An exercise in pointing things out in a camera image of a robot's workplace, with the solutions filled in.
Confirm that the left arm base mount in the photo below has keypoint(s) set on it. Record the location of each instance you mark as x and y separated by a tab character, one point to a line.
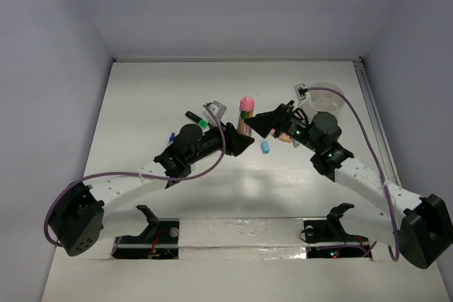
158	239

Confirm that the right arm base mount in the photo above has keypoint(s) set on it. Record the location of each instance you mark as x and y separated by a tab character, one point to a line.
327	239

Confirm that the clear blue capped pen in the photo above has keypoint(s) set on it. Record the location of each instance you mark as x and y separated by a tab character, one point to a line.
171	138

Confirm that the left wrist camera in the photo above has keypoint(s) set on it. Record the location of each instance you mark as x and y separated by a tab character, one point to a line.
216	108

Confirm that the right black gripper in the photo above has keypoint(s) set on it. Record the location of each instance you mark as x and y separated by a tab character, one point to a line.
263	123

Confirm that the white round pen holder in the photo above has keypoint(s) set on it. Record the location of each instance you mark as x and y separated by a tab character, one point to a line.
323	100

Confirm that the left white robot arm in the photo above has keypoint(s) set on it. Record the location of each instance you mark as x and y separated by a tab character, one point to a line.
87	210

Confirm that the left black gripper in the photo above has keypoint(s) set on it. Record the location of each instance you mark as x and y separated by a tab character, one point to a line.
230	138

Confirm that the blue marker cap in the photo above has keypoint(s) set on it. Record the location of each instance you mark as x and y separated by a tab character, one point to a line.
265	147

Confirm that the orange pastel highlighter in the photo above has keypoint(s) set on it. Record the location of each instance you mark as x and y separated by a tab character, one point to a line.
283	138

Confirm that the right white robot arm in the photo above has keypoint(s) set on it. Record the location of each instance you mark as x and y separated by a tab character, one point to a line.
420	228

